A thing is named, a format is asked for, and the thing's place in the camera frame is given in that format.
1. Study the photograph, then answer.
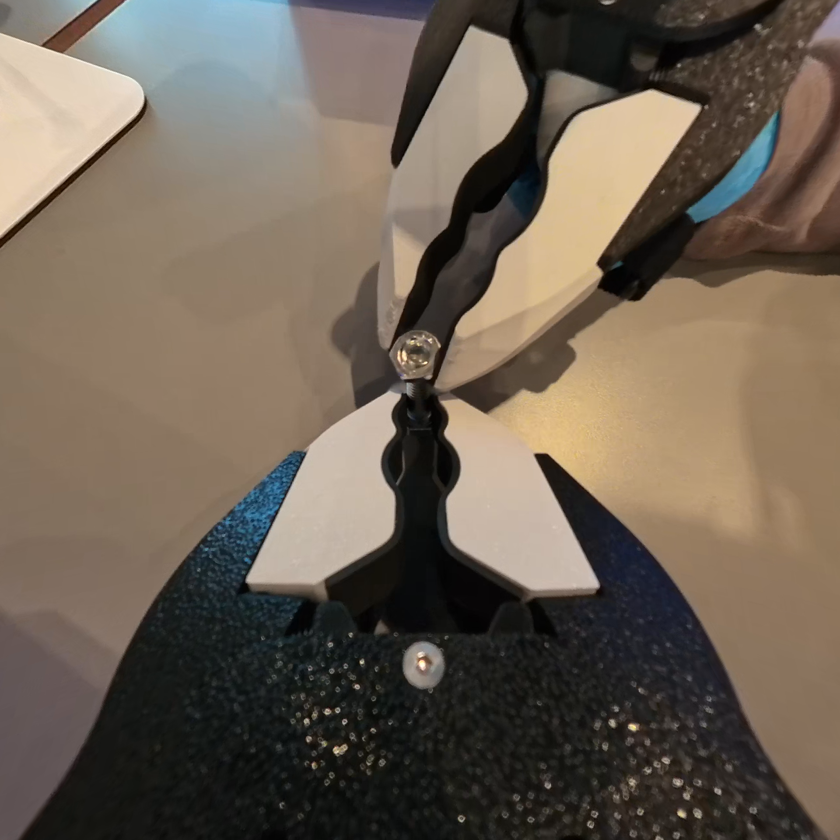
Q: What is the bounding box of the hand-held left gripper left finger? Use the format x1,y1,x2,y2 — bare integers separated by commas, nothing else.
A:
247,398,409,601

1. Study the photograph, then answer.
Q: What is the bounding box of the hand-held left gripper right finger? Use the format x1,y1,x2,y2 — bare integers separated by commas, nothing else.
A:
428,399,601,601

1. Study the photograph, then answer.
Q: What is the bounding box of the wooden board document stand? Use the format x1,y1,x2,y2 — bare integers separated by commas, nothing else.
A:
0,31,147,249

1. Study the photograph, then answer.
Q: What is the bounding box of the person's right forearm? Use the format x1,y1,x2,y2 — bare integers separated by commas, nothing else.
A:
682,46,840,258

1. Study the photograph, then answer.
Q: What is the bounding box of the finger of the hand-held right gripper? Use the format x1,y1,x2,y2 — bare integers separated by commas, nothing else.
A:
433,87,704,391
377,25,546,352

